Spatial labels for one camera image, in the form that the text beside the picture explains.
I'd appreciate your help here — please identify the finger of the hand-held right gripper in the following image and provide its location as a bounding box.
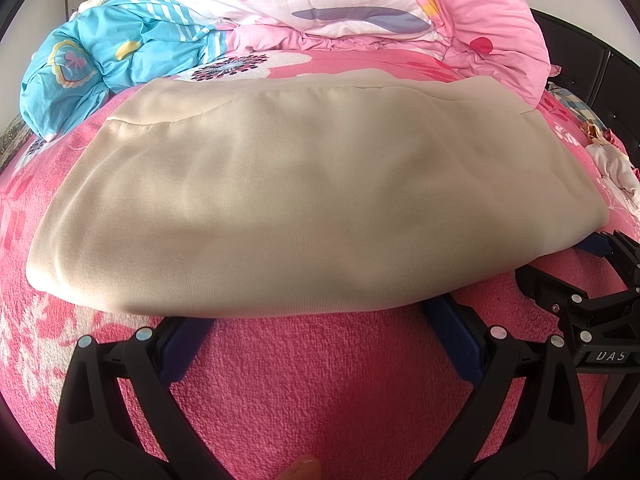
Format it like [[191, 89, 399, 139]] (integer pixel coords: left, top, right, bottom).
[[515, 265, 640, 333], [575, 230, 640, 291]]

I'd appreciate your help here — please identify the blue printed quilt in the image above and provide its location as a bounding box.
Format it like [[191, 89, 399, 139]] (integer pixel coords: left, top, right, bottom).
[[20, 0, 236, 141]]

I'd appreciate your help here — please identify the cream jacket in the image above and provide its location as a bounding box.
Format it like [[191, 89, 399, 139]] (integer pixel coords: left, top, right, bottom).
[[26, 67, 610, 320]]

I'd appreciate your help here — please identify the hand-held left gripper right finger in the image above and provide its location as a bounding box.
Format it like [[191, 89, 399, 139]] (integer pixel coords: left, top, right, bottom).
[[412, 294, 603, 480]]

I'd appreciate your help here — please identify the white crumpled cloth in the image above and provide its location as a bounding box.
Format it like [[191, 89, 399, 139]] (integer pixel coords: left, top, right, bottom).
[[585, 140, 640, 211]]

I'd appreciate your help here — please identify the blue checkered cloth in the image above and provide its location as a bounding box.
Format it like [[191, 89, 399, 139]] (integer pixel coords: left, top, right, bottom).
[[547, 82, 593, 121]]

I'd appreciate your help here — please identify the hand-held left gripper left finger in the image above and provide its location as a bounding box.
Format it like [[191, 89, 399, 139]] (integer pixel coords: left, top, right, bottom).
[[55, 316, 213, 480]]

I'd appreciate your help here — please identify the pink floral blanket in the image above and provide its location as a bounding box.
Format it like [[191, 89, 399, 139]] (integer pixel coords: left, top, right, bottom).
[[0, 47, 640, 480]]

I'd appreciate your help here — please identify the person's left hand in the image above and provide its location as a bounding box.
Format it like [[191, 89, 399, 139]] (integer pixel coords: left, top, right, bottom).
[[276, 454, 322, 480]]

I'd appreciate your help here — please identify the grey patterned cloth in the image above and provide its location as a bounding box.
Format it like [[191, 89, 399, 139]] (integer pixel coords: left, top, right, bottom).
[[0, 110, 31, 171]]

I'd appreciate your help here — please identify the pink printed quilt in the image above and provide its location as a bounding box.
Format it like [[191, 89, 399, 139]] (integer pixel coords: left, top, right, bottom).
[[100, 0, 552, 106]]

